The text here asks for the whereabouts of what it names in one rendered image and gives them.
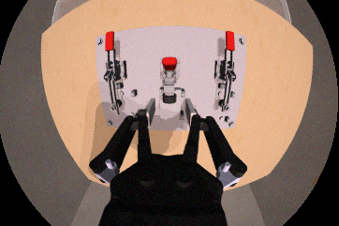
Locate toggle clamp with red handle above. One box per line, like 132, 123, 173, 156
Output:
214, 31, 237, 113
160, 57, 181, 104
103, 31, 127, 113

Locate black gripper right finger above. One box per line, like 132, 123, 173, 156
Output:
176, 98, 247, 189

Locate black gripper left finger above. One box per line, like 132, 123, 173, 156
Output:
89, 98, 156, 187

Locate grey rectangular block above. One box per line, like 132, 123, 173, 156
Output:
159, 87, 182, 123

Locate grey fixture plate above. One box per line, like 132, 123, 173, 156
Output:
96, 25, 246, 130

